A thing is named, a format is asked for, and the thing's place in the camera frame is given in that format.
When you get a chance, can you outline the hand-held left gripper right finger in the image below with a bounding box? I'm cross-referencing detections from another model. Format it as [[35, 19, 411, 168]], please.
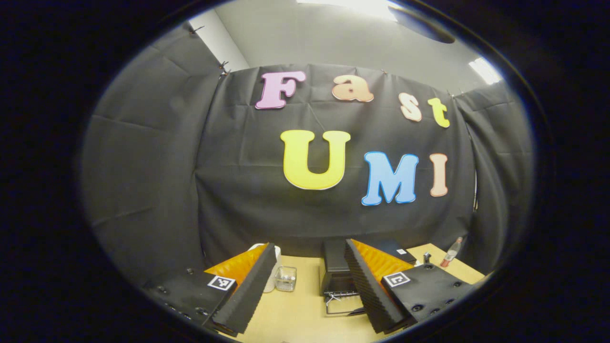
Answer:
[[343, 238, 472, 334]]

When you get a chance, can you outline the clear plastic bottle red label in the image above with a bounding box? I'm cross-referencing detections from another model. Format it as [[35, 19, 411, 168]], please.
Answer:
[[440, 236, 464, 269]]

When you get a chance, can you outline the metal mesh utensil holder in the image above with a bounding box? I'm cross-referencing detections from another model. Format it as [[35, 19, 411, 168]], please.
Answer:
[[275, 265, 297, 293]]

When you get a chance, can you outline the small ceiling light panel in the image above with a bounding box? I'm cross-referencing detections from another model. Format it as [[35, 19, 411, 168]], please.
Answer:
[[468, 57, 504, 86]]

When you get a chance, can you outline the white toaster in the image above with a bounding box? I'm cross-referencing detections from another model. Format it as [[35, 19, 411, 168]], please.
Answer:
[[248, 242, 282, 294]]

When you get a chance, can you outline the black electric oven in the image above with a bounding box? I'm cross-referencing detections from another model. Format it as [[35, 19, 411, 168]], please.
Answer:
[[320, 238, 418, 316]]

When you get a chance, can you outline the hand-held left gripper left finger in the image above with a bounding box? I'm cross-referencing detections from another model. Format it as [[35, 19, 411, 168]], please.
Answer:
[[142, 242, 279, 336]]

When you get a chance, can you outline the black backdrop cloth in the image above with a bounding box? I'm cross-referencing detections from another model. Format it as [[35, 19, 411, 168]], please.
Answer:
[[81, 21, 534, 286]]

